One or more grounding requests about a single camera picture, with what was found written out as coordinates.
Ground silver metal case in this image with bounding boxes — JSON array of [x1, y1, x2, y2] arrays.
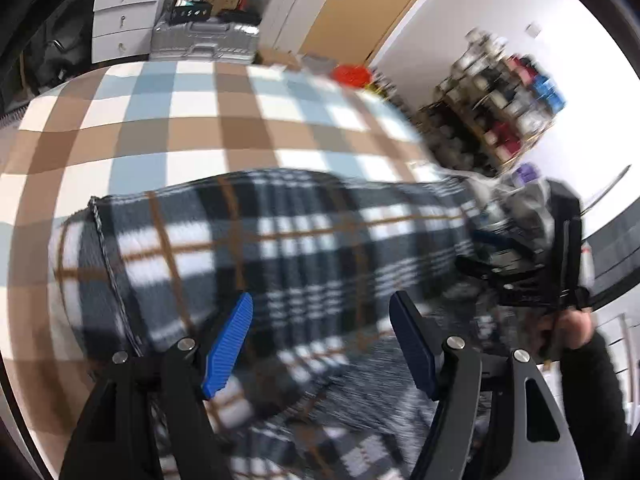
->
[[150, 19, 262, 65]]

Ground red plastic container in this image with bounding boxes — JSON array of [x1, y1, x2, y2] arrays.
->
[[332, 64, 373, 88]]

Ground white tall cabinets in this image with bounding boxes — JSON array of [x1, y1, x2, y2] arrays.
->
[[257, 0, 343, 56]]

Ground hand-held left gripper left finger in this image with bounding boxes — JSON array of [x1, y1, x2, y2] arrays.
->
[[59, 292, 254, 480]]

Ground wooden wall panel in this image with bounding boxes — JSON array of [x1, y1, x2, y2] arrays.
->
[[300, 0, 446, 66]]

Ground white drawer cabinet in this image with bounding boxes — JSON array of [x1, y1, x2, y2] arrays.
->
[[91, 0, 173, 65]]

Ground black crate with clutter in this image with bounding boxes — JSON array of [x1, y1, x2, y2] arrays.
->
[[170, 0, 263, 26]]

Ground person's right hand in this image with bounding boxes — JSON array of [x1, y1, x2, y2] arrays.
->
[[537, 307, 597, 362]]

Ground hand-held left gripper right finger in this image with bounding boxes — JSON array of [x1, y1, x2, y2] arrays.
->
[[389, 290, 586, 480]]

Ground wooden shelf with clutter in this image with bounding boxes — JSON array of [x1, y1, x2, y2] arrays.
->
[[420, 25, 568, 176]]

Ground person's right forearm black sleeve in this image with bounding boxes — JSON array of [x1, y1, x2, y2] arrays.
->
[[557, 332, 632, 480]]

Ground black bag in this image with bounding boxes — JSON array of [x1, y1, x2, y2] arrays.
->
[[20, 5, 96, 96]]

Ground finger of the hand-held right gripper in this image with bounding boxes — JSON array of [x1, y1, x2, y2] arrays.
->
[[472, 229, 532, 262], [454, 255, 553, 307]]

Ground brown blue checkered bed sheet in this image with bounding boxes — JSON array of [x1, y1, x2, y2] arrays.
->
[[0, 60, 451, 466]]

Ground black white plaid fleece garment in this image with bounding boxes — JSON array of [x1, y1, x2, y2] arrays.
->
[[47, 167, 506, 480]]

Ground purple bottle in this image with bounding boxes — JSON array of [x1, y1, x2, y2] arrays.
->
[[512, 162, 541, 186]]

